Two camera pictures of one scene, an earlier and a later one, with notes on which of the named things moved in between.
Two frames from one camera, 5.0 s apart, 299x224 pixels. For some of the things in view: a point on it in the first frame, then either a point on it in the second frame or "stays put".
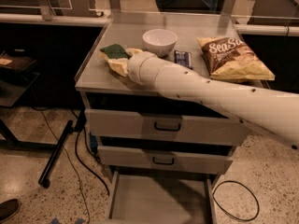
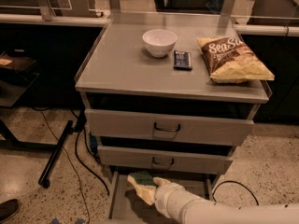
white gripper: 135,66 to 163,193
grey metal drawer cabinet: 163,152 stays put
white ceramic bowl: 160,41 stays put
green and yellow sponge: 114,51 to 143,178
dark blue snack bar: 183,58 stays put
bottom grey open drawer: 161,197 stays put
